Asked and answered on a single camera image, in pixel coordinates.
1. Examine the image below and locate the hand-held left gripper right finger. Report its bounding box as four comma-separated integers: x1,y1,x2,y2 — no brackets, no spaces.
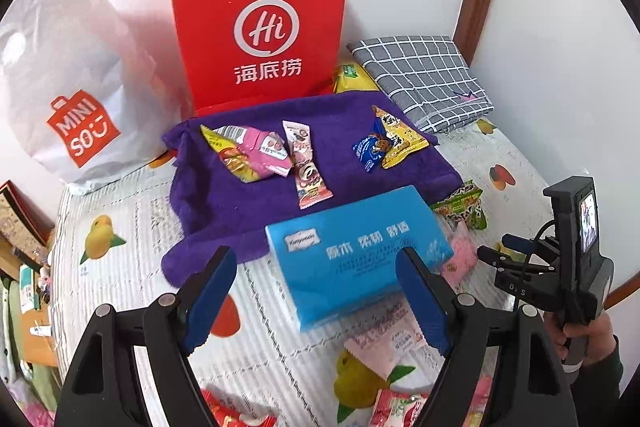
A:
395,247,576,427

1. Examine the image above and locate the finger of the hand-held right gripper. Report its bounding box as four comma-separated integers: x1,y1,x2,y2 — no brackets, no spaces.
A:
501,233,540,254
477,245,537,274

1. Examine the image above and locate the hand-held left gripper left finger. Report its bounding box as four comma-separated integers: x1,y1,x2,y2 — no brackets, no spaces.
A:
59,245,238,427

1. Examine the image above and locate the light pink snack packet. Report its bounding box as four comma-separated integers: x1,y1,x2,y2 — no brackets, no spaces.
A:
442,227,477,289

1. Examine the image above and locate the pale pink white snack packet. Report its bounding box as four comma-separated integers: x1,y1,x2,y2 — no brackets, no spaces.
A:
342,302,431,380

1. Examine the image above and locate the green snack packet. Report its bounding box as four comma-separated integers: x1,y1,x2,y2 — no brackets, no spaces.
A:
431,180,488,230

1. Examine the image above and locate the red white snack packet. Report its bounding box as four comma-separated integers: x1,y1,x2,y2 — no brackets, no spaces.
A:
367,387,441,427

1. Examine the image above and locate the yellow red snack packet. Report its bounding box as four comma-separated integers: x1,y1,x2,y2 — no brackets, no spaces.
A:
200,124,266,184

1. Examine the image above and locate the yellow triangular snack packet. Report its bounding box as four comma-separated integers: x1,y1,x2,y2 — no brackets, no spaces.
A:
371,104,428,169

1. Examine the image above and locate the blue cookie packet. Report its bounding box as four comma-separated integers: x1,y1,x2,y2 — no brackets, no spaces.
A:
352,134,391,173

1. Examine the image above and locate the long pink white snack packet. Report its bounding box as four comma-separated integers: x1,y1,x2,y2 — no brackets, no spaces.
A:
281,120,335,210

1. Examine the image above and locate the person's right forearm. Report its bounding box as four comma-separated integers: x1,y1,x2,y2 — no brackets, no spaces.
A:
570,342,626,427

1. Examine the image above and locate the person's right hand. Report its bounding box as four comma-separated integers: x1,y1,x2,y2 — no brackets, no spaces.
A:
544,309,619,368

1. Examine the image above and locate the blue tissue pack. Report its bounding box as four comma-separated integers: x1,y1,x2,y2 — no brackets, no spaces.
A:
264,184,456,333

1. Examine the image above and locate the purple towel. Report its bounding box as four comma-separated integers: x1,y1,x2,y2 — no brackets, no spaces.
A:
161,90,463,288

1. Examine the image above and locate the pale green tube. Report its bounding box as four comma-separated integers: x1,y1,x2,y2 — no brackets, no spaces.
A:
18,264,43,315

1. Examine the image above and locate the grey checked folded cloth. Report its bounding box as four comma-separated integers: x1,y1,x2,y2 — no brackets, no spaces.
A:
346,34,496,134

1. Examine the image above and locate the patterned brown box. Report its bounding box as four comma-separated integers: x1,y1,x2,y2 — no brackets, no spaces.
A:
0,180,56,268

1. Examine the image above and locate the yellow green snack bag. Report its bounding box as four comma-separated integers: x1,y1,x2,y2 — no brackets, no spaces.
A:
332,62,386,95

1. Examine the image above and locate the white plastic bag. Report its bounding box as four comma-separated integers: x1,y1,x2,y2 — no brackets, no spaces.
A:
0,0,188,195

